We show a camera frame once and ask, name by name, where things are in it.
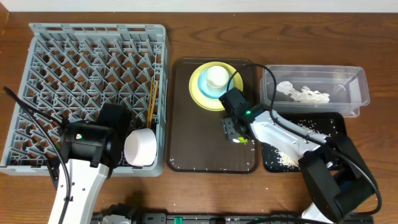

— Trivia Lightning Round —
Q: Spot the dark brown serving tray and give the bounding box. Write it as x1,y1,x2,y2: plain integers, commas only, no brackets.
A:
166,58,259,174

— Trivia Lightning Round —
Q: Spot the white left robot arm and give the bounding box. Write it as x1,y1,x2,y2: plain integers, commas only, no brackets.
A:
49,103,132,223

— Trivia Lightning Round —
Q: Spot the yellow-green plate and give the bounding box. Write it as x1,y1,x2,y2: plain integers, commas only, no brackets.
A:
188,62,236,111

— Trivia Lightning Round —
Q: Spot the black waste tray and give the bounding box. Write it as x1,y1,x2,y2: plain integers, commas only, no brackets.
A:
261,112,346,173

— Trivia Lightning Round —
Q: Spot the grey plastic dish rack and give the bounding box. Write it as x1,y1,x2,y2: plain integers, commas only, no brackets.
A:
1,23,170,177

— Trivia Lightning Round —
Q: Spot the white bowl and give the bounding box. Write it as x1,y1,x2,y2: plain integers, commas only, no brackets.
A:
124,128,157,167

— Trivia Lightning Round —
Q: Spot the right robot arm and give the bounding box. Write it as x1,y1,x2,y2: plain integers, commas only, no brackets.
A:
219,88,380,223

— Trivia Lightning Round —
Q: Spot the white napkin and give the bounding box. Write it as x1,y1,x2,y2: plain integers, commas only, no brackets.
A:
276,81,330,103

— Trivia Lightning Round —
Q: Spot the clear plastic container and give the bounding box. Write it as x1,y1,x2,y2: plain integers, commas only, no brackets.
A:
260,65,370,117

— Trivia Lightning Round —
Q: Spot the light blue small plate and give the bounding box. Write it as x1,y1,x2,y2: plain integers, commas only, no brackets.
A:
198,68,227,99

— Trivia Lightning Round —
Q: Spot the white cup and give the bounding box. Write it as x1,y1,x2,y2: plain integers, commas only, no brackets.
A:
205,65,229,89

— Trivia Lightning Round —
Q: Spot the wooden chopstick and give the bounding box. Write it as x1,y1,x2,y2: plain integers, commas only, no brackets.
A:
148,80,159,128
147,77,154,128

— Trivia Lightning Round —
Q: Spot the leftover rice pile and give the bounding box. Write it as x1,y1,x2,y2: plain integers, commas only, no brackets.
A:
261,119,338,173

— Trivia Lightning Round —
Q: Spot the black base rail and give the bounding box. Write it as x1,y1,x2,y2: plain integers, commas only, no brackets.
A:
93,212,374,224

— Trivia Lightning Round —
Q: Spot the green orange snack wrapper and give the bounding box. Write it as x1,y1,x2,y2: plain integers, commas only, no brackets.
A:
233,137,248,144

